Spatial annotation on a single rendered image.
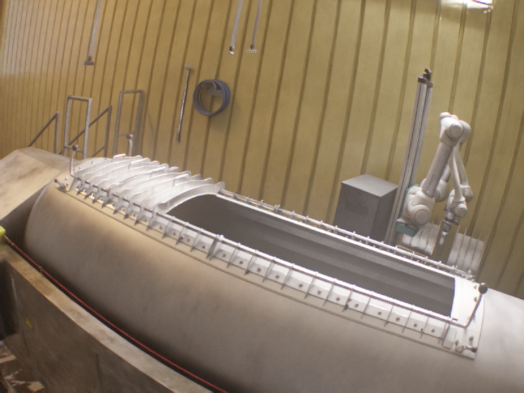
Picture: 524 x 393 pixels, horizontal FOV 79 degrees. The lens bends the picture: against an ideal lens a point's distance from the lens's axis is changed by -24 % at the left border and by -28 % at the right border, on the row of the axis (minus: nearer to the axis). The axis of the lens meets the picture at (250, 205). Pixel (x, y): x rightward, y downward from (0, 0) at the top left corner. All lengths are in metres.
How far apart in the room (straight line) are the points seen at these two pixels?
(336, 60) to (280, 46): 0.61
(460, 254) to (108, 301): 3.04
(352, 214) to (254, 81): 1.86
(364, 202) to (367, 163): 0.91
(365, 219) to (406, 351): 1.68
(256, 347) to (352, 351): 0.37
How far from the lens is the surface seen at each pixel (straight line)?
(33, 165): 3.16
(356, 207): 3.03
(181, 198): 2.05
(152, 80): 5.09
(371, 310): 1.55
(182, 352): 1.72
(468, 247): 3.85
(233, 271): 1.68
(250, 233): 2.61
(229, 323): 1.61
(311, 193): 4.08
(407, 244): 3.82
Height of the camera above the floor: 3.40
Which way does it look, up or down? 20 degrees down
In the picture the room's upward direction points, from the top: 9 degrees clockwise
